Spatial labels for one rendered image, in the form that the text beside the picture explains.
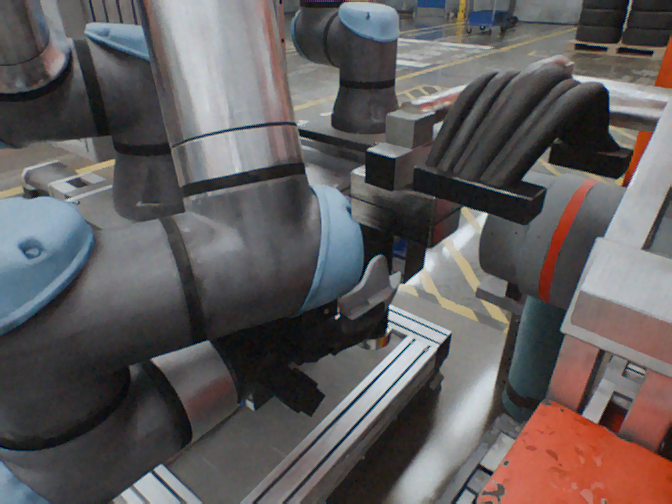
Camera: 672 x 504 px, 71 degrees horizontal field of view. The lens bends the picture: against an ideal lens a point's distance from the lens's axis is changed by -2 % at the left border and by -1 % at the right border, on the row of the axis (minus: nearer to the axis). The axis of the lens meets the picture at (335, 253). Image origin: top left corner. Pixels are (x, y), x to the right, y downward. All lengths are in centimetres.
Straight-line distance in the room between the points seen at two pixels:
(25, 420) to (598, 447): 29
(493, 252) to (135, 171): 45
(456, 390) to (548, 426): 126
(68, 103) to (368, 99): 57
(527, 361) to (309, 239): 56
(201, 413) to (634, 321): 26
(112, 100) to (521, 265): 49
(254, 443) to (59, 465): 86
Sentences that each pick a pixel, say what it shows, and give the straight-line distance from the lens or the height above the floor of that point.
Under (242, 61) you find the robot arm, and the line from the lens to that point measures 27.
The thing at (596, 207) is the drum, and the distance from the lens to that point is 52.
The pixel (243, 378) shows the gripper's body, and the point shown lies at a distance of 35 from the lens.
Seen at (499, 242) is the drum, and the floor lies 86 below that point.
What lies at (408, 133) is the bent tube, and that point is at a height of 99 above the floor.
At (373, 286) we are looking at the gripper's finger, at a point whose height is 85.
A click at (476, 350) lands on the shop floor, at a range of 171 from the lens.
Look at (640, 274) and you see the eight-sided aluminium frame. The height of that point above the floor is 97.
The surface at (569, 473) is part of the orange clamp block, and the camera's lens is 29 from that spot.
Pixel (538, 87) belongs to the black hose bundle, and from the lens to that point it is 36.
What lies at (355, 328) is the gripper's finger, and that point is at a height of 84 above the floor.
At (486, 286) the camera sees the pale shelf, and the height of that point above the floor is 45.
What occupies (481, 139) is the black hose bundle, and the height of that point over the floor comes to 100.
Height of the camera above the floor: 110
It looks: 31 degrees down
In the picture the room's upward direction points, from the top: straight up
